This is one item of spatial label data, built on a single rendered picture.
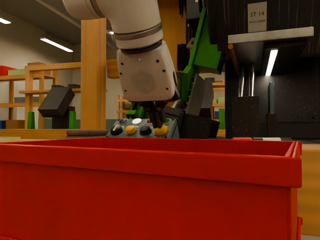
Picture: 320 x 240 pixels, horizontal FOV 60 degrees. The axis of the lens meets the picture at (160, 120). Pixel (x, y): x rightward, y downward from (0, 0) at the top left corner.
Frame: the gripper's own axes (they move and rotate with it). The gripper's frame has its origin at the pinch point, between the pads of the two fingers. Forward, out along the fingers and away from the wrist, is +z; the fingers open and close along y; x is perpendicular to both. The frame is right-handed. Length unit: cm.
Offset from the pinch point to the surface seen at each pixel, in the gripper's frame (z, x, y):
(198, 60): 0.0, 29.4, 3.9
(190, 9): -7, 65, -4
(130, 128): 2.7, -0.4, -6.6
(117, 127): 2.7, 0.0, -10.0
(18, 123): 228, 333, -452
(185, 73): 1.2, 23.5, 1.3
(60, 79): 360, 851, -744
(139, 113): 22.2, 36.6, -22.1
